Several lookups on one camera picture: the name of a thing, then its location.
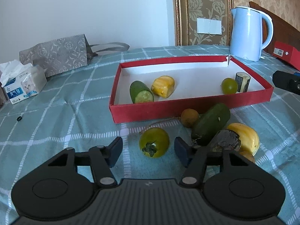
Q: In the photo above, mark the checked teal tablecloth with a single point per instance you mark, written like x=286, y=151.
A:
x=73, y=111

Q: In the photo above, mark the light blue electric kettle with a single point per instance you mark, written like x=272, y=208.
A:
x=247, y=38

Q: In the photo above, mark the eggplant piece dark skin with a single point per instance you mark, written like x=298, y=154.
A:
x=243, y=81

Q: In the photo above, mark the gold wall moulding frame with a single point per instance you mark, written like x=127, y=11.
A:
x=186, y=13

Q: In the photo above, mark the white tissue pack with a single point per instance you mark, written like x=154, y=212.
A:
x=21, y=81

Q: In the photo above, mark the green tomato with stem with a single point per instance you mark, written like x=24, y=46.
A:
x=154, y=142

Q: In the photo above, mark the red cardboard box lid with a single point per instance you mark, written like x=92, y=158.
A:
x=287, y=53

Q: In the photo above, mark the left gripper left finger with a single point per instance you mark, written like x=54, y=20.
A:
x=101, y=159

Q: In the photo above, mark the dark brown eggplant stub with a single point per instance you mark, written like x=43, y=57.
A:
x=225, y=140

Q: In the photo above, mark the white wall switch panel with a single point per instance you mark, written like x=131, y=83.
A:
x=209, y=26

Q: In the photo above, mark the yellow pepper piece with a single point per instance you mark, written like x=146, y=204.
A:
x=163, y=86

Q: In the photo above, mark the short cucumber half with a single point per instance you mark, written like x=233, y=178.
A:
x=140, y=93

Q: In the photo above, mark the long cucumber piece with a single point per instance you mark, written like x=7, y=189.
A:
x=207, y=126

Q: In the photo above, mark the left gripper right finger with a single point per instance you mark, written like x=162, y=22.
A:
x=195, y=160

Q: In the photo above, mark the grey patterned gift bag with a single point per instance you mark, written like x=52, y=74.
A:
x=65, y=54

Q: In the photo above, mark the wooden headboard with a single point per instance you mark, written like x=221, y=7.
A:
x=283, y=31

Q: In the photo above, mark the yellow fruit wedge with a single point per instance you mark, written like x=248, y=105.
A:
x=248, y=136

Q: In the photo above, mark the small orange round fruit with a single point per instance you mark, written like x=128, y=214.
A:
x=189, y=117

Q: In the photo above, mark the red shallow cardboard tray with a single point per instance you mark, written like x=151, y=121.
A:
x=197, y=86

